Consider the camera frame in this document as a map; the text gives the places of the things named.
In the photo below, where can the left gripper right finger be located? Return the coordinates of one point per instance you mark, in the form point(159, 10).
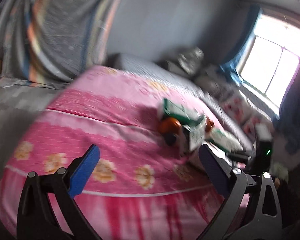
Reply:
point(250, 209)

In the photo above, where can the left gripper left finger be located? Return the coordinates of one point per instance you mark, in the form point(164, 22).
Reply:
point(36, 218)

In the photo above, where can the orange snack bag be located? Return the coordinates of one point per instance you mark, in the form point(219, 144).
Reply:
point(209, 125)

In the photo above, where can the orange fruit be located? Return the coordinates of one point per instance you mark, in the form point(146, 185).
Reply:
point(169, 125)

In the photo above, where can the pink cream tube blue cap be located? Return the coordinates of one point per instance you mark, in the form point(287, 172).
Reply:
point(173, 140)

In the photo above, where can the right baby print pillow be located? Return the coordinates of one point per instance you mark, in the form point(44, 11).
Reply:
point(249, 126)

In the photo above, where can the baby print pillow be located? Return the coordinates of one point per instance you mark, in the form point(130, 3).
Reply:
point(249, 126)
point(235, 107)

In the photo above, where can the grey quilted sofa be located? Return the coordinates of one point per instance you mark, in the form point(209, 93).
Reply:
point(203, 87)

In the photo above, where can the left baby print pillow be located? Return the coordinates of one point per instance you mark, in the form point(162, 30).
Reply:
point(235, 107)

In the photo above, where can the blue curtain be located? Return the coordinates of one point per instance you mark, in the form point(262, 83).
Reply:
point(228, 67)

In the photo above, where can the pink floral table cloth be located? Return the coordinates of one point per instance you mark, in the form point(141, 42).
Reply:
point(141, 188)

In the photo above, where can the window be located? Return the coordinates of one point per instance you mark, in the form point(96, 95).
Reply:
point(271, 57)

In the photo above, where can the tiger toy in plastic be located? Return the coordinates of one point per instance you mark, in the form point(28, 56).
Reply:
point(190, 60)

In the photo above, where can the striped sheet covered furniture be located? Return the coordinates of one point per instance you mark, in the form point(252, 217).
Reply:
point(48, 42)

